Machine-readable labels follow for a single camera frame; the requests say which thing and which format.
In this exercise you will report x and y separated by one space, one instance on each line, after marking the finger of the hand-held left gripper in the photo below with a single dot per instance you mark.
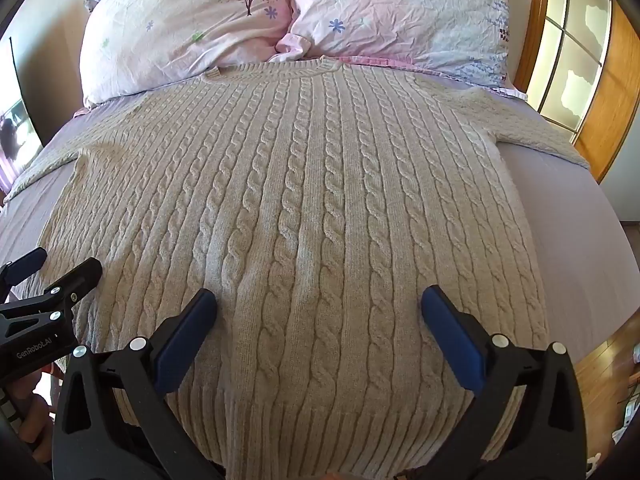
29 262
75 282

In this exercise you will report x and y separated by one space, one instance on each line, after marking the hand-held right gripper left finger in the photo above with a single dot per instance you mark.
186 332

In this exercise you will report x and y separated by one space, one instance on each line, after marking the person's left hand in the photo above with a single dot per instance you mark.
32 405

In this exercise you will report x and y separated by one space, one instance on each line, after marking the wooden door with frosted panels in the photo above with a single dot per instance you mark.
620 110

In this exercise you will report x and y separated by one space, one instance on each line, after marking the pink pillow with flower print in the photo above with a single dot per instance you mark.
400 15

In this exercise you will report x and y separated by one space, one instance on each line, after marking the pink pillow with tree print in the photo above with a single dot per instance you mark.
185 25

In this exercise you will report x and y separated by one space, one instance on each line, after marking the bright window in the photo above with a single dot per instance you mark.
17 135

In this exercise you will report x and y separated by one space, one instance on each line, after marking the lavender bed sheet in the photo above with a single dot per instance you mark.
575 250

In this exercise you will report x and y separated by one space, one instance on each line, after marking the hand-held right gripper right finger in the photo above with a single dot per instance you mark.
452 330

